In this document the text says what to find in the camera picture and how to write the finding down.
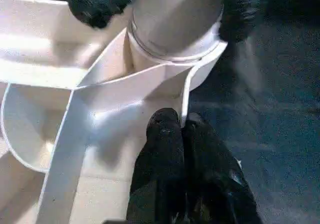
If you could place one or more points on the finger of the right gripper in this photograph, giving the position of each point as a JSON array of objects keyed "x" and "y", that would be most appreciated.
[
  {"x": 100, "y": 1},
  {"x": 250, "y": 8}
]

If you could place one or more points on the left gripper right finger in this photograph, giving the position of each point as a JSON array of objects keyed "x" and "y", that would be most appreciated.
[{"x": 215, "y": 184}]

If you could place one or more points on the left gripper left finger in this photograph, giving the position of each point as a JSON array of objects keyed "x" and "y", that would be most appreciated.
[{"x": 160, "y": 174}]

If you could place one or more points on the white plastic table leg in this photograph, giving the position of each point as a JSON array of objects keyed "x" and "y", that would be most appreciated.
[{"x": 172, "y": 18}]

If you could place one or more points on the white plastic table top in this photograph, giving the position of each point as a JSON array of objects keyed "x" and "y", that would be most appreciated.
[{"x": 100, "y": 93}]

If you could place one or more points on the black work mat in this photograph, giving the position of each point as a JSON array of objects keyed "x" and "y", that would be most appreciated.
[{"x": 270, "y": 124}]

